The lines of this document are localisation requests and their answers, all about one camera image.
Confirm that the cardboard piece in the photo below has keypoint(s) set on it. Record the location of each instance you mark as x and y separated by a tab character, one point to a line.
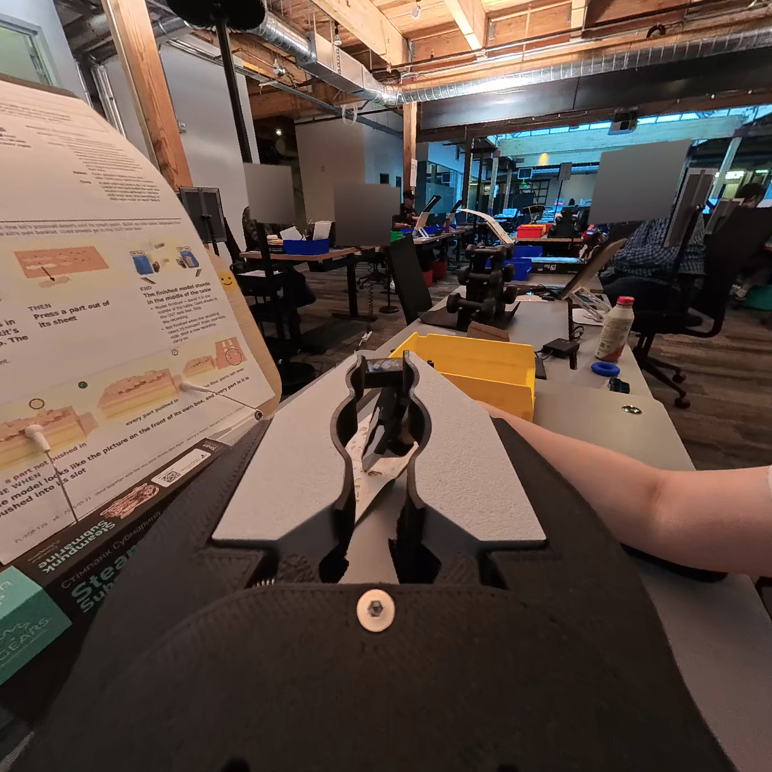
482	333

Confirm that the black tablet on stand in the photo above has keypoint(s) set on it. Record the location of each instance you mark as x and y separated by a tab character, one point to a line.
202	211

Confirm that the small blue black object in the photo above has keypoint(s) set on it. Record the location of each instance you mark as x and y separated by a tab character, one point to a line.
619	386

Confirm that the silver air duct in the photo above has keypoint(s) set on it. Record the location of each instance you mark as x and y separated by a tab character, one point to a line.
338	66

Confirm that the assembly instruction booklet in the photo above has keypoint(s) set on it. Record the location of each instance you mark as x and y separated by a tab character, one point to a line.
368	488

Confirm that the black dumbbell rack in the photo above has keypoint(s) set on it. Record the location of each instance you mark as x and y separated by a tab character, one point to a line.
482	283

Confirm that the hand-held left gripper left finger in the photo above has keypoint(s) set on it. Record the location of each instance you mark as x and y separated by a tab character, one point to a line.
283	476

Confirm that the black model kit box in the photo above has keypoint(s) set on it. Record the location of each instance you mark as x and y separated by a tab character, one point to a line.
120	543

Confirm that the person's right forearm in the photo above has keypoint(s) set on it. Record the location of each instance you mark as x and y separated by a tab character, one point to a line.
633	506

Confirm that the white bottle red cap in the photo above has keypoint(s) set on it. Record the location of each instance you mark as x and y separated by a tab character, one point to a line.
614	332

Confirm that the grey tablet on stand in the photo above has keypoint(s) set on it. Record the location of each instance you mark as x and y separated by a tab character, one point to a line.
687	205

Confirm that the red plastic bin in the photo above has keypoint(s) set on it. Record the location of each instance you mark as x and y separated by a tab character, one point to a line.
531	231

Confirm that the neighbouring document stand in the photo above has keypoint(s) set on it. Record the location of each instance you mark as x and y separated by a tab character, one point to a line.
588	271

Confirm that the black office chair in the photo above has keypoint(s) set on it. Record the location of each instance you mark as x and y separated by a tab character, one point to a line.
730	271

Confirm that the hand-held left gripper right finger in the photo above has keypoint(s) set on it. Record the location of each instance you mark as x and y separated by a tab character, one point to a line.
476	476

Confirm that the black upright panel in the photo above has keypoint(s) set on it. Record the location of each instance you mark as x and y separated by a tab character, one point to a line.
410	277

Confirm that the black power adapter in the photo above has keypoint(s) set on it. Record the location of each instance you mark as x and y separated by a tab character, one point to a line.
559	348

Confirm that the black lamp pole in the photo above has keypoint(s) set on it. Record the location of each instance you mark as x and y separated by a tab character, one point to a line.
232	78

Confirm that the blue plastic bin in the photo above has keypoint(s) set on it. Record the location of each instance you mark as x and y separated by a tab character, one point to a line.
304	247
528	250

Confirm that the printed instruction sheet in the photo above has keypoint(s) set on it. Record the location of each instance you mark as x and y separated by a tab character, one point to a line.
90	241

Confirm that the yellow plastic bin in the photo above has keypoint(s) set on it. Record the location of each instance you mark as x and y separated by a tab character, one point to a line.
482	362

